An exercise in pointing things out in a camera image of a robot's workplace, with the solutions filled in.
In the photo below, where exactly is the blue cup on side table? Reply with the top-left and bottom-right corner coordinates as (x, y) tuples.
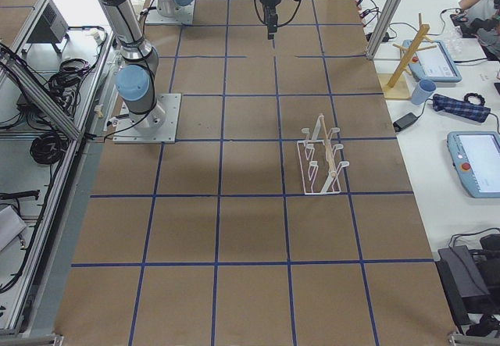
(410, 79), (437, 105)

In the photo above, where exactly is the wooden mug tree stand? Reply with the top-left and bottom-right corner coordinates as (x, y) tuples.
(379, 14), (437, 100)

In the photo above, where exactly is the black power adapter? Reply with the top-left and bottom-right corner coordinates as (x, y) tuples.
(392, 112), (419, 133)

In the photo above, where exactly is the upper teach pendant tablet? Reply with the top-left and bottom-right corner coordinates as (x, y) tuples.
(409, 40), (462, 83)

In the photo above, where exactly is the teach pendant tablet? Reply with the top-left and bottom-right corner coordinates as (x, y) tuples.
(447, 131), (499, 198)
(409, 40), (462, 83)

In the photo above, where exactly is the person in grey shirt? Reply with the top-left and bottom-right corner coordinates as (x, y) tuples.
(459, 0), (499, 60)

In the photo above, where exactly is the blue plaid pouch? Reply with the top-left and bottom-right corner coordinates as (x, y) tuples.
(433, 93), (491, 123)

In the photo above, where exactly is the grey control box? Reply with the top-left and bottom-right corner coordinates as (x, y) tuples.
(27, 0), (69, 54)

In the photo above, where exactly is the lower teach pendant tablet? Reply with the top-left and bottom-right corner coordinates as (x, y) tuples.
(447, 131), (499, 198)

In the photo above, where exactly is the black equipment case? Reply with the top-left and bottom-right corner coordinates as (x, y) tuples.
(435, 228), (499, 338)

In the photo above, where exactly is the aluminium frame post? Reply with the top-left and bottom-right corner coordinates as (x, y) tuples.
(366, 0), (401, 60)

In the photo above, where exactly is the black hair tie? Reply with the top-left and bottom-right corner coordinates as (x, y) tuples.
(463, 91), (487, 106)

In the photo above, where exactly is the coiled black cable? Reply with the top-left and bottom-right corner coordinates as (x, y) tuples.
(30, 130), (68, 166)

